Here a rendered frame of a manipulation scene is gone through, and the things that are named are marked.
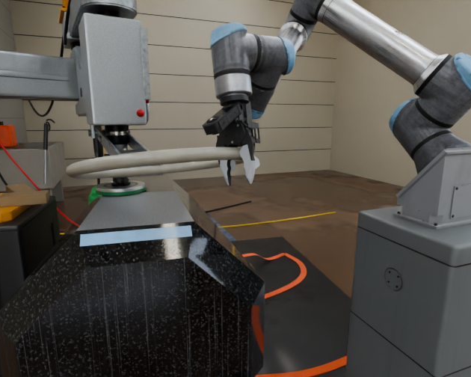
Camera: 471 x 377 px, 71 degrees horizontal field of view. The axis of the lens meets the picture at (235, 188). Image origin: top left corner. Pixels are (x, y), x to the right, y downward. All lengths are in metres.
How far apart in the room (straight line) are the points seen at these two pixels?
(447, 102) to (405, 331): 0.76
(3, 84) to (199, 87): 5.05
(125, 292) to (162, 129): 5.62
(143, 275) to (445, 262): 0.88
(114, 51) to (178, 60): 5.23
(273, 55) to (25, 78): 1.44
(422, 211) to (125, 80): 1.22
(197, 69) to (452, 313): 6.13
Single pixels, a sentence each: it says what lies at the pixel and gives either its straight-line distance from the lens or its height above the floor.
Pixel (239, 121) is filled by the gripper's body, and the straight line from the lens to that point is 0.79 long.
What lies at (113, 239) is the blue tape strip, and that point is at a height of 0.84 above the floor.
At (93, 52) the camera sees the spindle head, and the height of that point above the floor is 1.45.
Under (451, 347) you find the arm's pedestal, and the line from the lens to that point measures 1.29.
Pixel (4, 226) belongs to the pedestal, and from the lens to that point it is 1.76.
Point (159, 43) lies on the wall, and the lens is 6.69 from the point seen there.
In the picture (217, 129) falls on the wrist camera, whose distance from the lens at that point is 0.72.
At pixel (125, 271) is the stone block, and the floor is 0.76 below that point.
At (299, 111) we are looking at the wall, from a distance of 7.61.
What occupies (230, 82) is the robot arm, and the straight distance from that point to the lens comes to 0.81.
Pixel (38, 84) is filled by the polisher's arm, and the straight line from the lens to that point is 2.05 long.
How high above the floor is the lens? 1.20
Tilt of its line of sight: 12 degrees down
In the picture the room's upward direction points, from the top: straight up
